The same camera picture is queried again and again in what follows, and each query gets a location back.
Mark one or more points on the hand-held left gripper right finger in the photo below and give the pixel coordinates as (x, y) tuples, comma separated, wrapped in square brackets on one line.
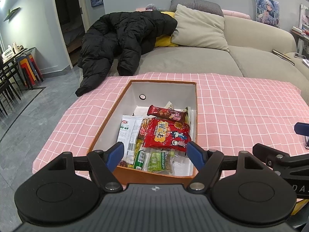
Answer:
[(196, 157)]

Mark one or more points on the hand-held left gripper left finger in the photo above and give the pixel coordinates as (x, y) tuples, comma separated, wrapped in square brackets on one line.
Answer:
[(115, 155)]

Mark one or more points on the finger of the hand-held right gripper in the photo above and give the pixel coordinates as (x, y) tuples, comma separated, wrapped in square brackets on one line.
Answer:
[(280, 160), (303, 128)]

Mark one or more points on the clear red date packet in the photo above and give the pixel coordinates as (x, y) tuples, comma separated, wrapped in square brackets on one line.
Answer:
[(123, 163)]

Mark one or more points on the clear quail egg pack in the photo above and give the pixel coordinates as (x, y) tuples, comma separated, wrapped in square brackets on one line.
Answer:
[(182, 166)]

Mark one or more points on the yellow snack packet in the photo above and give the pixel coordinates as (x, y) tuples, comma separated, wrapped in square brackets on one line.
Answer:
[(138, 145)]

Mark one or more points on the small green tube packet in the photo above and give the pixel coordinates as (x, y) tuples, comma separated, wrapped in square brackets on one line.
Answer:
[(140, 159)]

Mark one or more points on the white and green snack packet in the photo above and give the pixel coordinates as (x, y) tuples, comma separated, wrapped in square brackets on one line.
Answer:
[(126, 128)]

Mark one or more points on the red cartoon snack bag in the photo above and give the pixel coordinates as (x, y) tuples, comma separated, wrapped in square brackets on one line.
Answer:
[(166, 135)]

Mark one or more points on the red and yellow fries bag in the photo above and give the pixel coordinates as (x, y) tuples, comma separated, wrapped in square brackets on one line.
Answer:
[(144, 128)]

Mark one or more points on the green biscuit packet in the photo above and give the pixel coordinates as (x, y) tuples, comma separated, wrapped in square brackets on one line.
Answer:
[(157, 160)]

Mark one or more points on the clear bread snack packet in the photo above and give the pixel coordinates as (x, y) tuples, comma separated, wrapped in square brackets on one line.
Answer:
[(189, 116)]

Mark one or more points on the brown chocolate bar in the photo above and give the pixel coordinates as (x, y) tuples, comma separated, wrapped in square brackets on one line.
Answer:
[(166, 113)]

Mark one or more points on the orange box with white inside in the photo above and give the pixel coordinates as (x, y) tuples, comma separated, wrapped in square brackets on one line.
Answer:
[(164, 89)]

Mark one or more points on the orange flat object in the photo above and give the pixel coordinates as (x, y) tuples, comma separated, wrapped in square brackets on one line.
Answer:
[(300, 206)]

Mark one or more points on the white magazine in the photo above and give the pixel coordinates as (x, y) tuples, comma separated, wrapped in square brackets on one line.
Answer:
[(306, 63)]

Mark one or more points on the pink checkered tablecloth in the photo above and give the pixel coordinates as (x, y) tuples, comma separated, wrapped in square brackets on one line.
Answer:
[(241, 101)]

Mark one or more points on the silver phone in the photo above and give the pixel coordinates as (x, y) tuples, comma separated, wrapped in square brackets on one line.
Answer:
[(300, 55)]

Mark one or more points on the dark book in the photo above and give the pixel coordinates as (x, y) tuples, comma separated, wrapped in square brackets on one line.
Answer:
[(283, 56)]

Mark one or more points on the beige sofa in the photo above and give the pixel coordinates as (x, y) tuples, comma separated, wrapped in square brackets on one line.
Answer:
[(193, 58)]

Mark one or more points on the shelf with books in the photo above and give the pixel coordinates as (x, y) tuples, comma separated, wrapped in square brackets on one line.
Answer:
[(304, 21)]

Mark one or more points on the yellow cushion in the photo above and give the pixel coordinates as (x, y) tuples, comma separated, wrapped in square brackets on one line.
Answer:
[(164, 41)]

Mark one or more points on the black puffer jacket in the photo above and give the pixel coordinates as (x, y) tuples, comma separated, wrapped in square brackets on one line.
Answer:
[(125, 33)]

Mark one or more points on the printed figure pillow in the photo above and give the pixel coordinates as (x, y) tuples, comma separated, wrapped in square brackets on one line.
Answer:
[(266, 11)]

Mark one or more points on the stacked coloured stools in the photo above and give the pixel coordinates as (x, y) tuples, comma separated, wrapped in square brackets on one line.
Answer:
[(29, 65)]

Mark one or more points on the bed with wooden base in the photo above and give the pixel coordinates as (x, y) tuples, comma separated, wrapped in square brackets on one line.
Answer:
[(74, 36)]

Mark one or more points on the beige cushion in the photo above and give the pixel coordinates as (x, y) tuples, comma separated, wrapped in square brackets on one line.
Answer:
[(200, 29)]

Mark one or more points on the black dining chairs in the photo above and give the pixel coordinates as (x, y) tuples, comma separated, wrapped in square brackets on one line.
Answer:
[(7, 84)]

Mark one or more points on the pink cushion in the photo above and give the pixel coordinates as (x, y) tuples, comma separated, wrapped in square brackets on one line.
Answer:
[(236, 13)]

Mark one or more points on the dining table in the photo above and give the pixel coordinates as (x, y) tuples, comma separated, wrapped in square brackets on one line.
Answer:
[(21, 52)]

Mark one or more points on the small white bottle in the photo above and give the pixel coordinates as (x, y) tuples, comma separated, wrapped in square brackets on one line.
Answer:
[(15, 47)]

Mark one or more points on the white plastic bag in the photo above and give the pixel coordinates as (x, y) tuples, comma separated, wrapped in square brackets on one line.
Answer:
[(8, 54)]

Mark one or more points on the grey fuzzy item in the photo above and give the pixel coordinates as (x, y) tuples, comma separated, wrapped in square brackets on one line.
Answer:
[(148, 7)]

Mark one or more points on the grey patterned cushion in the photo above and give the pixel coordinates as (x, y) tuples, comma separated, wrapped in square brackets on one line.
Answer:
[(200, 6)]

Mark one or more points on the green wall shelf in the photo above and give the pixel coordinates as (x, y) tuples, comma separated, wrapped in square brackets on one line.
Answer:
[(11, 14)]

